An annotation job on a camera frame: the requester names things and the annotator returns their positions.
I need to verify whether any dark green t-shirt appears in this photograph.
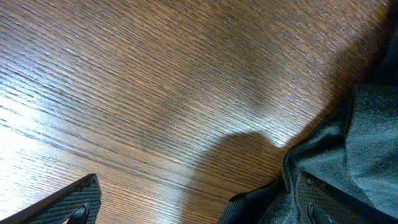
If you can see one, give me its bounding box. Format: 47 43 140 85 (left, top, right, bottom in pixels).
219 1 397 223

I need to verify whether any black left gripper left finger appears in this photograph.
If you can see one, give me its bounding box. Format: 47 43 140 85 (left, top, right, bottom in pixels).
1 174 102 224

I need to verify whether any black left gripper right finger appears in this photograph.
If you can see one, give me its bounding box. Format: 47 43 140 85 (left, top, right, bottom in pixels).
295 172 397 224

